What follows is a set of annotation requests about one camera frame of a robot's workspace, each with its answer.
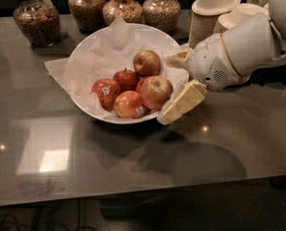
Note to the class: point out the glass jar of granola left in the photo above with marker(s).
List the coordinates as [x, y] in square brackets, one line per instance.
[38, 21]

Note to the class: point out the white ceramic bowl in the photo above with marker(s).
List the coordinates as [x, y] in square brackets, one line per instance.
[84, 90]

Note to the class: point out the red apple with sticker front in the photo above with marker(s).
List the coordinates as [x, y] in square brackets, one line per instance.
[129, 105]

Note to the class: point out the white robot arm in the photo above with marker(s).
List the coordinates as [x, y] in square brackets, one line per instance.
[258, 42]

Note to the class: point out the red apple with sticker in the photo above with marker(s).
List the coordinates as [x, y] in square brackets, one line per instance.
[107, 90]
[129, 105]

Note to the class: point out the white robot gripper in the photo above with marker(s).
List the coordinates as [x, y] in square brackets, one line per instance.
[209, 63]

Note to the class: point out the large yellow-red apple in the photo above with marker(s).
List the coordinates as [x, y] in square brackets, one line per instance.
[155, 92]

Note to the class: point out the yellowish apple at back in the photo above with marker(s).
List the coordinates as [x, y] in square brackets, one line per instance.
[147, 63]

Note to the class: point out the dark red apple middle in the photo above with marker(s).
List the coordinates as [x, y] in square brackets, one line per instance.
[127, 79]

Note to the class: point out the white paper liner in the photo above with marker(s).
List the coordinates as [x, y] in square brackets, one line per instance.
[107, 45]

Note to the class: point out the glass jar of cereal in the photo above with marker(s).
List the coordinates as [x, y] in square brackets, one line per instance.
[161, 14]
[130, 10]
[87, 13]

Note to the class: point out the back stack of paper bowls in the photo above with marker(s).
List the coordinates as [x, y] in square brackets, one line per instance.
[205, 14]

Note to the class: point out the red apple with sticker left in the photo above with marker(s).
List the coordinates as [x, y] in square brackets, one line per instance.
[107, 90]

